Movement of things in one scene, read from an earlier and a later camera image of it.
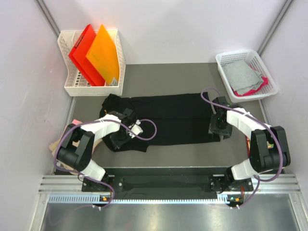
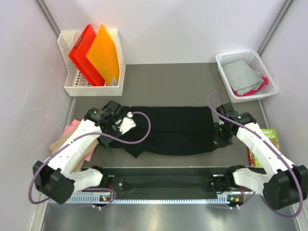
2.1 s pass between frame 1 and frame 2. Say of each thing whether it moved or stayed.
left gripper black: moved
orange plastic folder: stayed
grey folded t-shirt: stayed
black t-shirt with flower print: moved
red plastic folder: stayed
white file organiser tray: stayed
